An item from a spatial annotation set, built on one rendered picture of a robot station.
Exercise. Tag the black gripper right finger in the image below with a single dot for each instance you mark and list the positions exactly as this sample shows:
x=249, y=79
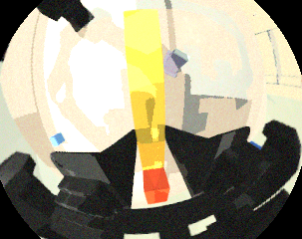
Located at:
x=196, y=156

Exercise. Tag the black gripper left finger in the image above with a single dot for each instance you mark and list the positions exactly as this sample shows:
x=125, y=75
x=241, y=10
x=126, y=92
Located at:
x=115, y=166

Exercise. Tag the yellow bar with red block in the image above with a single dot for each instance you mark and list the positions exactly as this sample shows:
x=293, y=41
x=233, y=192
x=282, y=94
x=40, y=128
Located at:
x=147, y=91

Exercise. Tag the small blue cube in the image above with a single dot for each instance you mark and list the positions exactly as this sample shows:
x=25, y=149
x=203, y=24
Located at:
x=57, y=139

